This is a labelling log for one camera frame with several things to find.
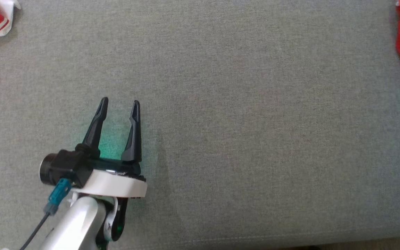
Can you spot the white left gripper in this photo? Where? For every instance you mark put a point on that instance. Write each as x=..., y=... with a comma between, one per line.
x=113, y=184

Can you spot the large grey sofa chaise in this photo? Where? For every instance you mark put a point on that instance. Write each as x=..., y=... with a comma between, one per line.
x=255, y=121

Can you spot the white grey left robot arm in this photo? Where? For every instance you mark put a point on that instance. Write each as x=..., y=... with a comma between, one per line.
x=78, y=222

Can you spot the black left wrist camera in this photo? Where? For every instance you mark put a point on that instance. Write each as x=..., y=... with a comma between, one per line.
x=64, y=166

